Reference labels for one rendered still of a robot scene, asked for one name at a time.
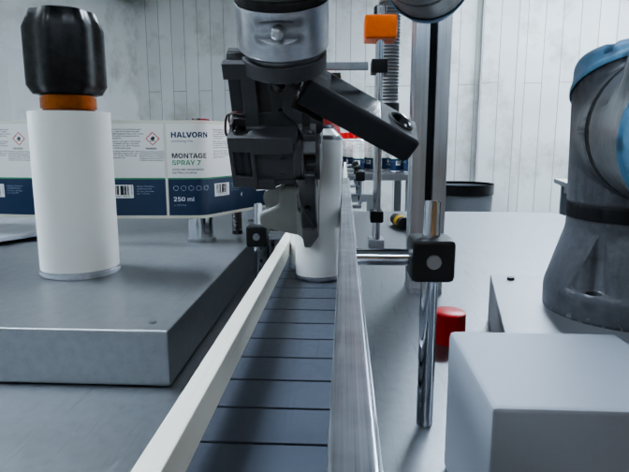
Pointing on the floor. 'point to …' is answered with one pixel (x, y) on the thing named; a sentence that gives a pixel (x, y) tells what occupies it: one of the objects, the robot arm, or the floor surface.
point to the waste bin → (468, 196)
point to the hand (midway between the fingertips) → (314, 236)
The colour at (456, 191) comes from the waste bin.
